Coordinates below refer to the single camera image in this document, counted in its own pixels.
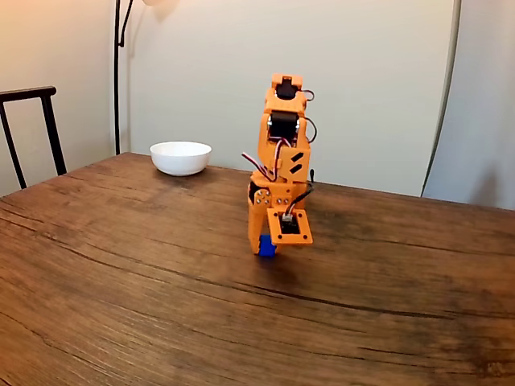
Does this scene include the black floor lamp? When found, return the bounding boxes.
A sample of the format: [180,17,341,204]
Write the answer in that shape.
[113,0,180,156]

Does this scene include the black cable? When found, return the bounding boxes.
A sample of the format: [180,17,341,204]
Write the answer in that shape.
[286,167,317,216]

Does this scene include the blue cube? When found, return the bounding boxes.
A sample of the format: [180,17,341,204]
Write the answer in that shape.
[258,233,278,258]

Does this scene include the orange framed gripper camera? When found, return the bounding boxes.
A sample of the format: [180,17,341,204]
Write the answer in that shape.
[266,207,315,247]

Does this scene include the white bowl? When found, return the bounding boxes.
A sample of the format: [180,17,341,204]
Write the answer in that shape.
[149,140,212,177]

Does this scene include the black chair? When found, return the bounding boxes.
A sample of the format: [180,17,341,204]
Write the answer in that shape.
[0,85,68,190]

